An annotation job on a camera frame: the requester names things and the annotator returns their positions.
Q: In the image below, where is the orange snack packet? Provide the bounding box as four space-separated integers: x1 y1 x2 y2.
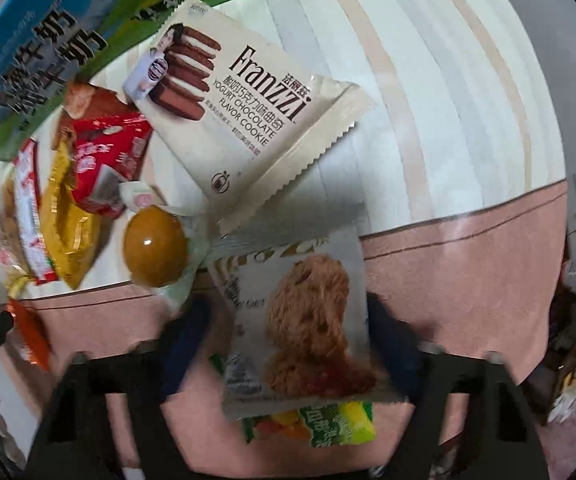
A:
7 299 54 373

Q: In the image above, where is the white oat cookie packet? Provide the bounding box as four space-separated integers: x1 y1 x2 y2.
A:
208 227 406 418

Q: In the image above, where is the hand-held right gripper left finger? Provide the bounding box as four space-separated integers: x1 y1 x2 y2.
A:
25 292 214 480

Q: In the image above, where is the yellow snack packet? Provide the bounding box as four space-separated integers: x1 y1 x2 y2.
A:
38 147 114 291

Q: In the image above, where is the blue green cardboard box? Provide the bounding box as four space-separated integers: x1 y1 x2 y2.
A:
0 0 264 161

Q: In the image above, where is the small pink candy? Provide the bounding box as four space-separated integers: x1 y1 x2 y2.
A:
118 180 166 212

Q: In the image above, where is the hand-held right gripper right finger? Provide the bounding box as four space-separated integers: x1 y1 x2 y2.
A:
365 292 551 480

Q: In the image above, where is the brown red cracker packet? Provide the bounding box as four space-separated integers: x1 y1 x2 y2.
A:
54 82 141 151

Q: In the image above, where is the clutter pile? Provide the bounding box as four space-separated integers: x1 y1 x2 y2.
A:
523 175 576 426

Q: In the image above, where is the green snack packet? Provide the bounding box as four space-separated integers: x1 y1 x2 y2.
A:
210 355 376 448

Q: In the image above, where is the red white snack packet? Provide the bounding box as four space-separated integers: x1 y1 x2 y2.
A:
10 140 61 286

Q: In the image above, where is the beige chocolate cookie packet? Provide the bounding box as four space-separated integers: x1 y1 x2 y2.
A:
122 0 376 238

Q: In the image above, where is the clear bread packet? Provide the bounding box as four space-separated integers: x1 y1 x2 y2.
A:
0 180 34 293

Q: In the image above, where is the striped cream pink blanket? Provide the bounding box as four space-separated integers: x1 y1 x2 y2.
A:
0 0 569 480

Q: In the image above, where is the brown braised egg packet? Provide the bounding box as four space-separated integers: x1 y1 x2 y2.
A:
122 204 214 311

